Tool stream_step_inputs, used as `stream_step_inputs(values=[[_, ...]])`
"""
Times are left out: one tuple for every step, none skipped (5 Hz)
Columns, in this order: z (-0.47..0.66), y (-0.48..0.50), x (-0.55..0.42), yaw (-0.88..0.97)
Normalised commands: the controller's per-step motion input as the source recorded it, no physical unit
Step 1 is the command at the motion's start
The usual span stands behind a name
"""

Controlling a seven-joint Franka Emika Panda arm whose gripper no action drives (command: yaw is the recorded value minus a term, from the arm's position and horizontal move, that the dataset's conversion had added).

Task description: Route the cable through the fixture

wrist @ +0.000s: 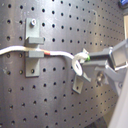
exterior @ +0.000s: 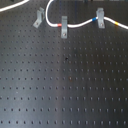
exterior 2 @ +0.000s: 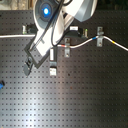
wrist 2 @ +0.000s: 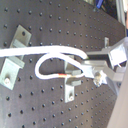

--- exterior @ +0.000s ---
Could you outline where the middle grey metal cable clip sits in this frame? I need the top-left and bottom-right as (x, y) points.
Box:
(61, 16), (68, 39)

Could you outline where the grey metal cable clip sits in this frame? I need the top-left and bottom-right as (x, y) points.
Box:
(96, 8), (105, 29)
(61, 16), (68, 39)
(33, 7), (45, 28)

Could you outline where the left grey metal cable clip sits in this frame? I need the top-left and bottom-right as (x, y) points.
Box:
(33, 7), (45, 28)

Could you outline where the right grey metal cable clip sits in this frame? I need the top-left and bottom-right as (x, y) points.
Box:
(96, 8), (105, 29)

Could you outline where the white cable with coloured bands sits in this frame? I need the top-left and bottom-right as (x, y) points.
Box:
(44, 0), (128, 31)

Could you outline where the white cable top left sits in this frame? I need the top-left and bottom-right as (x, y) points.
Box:
(0, 0), (30, 13)

